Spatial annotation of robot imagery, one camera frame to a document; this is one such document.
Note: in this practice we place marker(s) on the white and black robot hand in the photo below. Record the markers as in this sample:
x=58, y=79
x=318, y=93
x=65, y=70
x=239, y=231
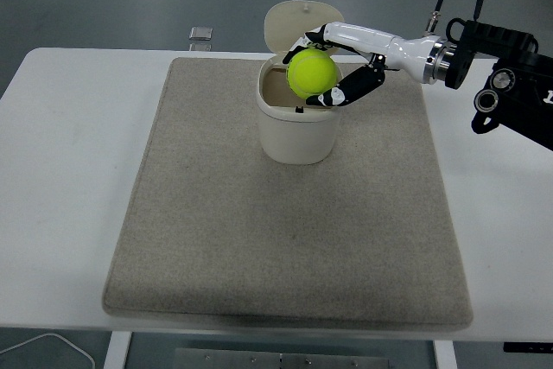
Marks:
x=367, y=38

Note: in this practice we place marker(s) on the yellow-green tennis ball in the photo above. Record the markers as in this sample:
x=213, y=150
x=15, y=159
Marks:
x=311, y=73

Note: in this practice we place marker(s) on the cream plastic bin with lid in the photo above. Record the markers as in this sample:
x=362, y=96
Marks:
x=298, y=135

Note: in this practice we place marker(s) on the small metal floor plate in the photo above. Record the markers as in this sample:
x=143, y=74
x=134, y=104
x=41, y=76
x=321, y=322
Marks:
x=201, y=33

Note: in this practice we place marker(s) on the beige fabric mat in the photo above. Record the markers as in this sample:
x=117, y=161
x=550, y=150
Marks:
x=268, y=230

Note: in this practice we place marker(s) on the white table leg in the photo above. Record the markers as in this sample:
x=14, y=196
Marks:
x=117, y=351
x=445, y=355

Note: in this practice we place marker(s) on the black table control panel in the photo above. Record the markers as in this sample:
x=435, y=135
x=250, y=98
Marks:
x=527, y=347

